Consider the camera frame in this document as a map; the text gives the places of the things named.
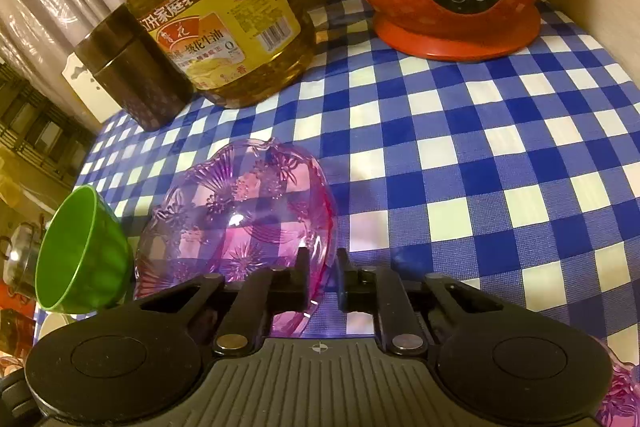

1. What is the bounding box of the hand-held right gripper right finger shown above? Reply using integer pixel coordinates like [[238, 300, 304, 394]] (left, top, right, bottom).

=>
[[336, 249, 504, 355]]

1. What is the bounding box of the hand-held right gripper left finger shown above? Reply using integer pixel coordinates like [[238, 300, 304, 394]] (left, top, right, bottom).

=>
[[131, 248, 312, 355]]

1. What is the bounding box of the pink patterned transparent bowl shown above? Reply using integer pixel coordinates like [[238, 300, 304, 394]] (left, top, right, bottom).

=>
[[134, 138, 337, 338]]

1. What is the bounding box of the green plastic bowl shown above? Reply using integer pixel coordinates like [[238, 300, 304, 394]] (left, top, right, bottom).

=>
[[35, 185, 132, 313]]

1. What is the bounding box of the white bowl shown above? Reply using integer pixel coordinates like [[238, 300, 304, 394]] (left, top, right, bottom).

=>
[[39, 311, 72, 344]]

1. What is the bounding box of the blue white checkered tablecloth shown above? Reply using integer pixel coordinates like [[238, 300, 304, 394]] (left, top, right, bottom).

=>
[[75, 0, 640, 378]]

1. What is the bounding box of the dark brown jar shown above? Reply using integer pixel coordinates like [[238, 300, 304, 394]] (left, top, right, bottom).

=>
[[74, 2, 195, 131]]

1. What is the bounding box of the glass pot with lid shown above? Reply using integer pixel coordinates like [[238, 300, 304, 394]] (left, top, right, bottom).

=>
[[2, 221, 49, 296]]

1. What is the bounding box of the large cooking oil bottle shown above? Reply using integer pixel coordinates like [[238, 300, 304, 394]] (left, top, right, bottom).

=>
[[61, 0, 317, 109]]

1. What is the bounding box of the pink patterned transparent plate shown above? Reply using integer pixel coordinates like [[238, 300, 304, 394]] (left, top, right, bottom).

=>
[[595, 347, 640, 427]]

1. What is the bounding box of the dark wooden cabinet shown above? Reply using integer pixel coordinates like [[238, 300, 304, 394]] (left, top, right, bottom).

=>
[[0, 61, 96, 208]]

